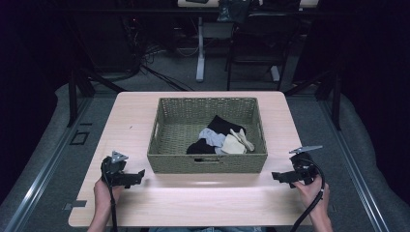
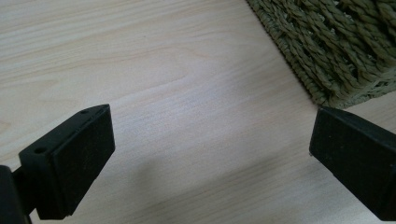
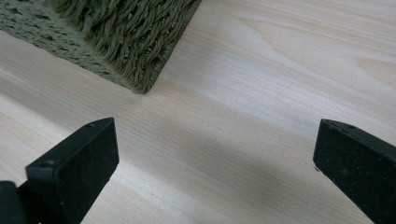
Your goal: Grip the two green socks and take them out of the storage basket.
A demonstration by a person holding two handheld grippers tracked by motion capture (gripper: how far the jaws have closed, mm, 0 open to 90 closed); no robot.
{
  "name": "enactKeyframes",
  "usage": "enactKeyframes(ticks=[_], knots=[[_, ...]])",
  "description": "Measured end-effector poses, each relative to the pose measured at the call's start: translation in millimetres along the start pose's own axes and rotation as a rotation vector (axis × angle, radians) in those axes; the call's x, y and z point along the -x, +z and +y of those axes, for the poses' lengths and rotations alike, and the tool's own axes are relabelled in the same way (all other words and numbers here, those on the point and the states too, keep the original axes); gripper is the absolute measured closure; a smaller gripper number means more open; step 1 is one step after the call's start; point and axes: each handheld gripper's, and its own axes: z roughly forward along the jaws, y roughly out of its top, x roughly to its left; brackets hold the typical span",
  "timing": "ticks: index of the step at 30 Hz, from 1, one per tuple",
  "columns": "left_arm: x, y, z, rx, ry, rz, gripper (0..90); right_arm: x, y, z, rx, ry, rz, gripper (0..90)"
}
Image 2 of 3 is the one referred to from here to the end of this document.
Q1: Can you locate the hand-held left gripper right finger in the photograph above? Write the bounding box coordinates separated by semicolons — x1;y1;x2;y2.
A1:
308;106;396;222

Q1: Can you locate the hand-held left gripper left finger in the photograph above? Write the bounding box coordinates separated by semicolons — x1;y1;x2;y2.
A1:
11;104;116;221

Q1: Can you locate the green woven basket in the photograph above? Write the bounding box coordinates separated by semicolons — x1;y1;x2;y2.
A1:
246;0;396;110

